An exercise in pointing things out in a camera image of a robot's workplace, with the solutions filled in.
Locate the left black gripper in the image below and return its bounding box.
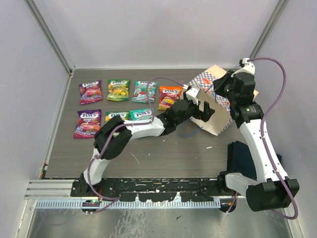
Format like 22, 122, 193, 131
175, 92, 214, 126

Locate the checkered paper bag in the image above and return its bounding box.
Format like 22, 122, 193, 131
183, 64, 260, 136

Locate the orange fruit candy packet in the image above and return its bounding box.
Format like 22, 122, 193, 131
158, 86, 183, 111

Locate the teal mint candy packet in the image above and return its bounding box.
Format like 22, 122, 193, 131
131, 81, 157, 103

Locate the green lime candy packet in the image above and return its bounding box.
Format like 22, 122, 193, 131
105, 111, 130, 122

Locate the green yellow candy packet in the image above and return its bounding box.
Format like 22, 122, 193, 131
107, 79, 130, 101

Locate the purple candy snack packet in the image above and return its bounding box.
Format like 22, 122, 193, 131
79, 80, 103, 105

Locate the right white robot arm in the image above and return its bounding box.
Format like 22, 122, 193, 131
213, 70, 300, 212

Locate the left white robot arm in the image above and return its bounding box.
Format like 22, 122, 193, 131
79, 100, 215, 196

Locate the dark blue folded cloth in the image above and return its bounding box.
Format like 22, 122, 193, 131
227, 140, 282, 180

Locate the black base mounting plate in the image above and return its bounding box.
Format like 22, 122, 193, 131
70, 178, 235, 202

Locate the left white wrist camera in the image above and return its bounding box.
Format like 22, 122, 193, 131
182, 84, 200, 105

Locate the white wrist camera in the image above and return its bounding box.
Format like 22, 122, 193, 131
182, 84, 200, 105
239, 58, 255, 75

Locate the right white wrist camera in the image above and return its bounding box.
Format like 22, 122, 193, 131
239, 58, 255, 75

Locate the white slotted cable duct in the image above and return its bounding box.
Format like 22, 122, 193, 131
35, 198, 221, 209

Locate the right aluminium corner post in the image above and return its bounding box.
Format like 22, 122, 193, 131
250, 0, 289, 58

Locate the aluminium corner post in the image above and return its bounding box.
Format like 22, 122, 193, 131
24, 0, 75, 74
250, 0, 289, 58

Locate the aluminium front rail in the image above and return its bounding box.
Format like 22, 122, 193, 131
23, 177, 295, 199

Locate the left aluminium corner post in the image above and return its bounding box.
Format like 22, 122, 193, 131
24, 0, 75, 74

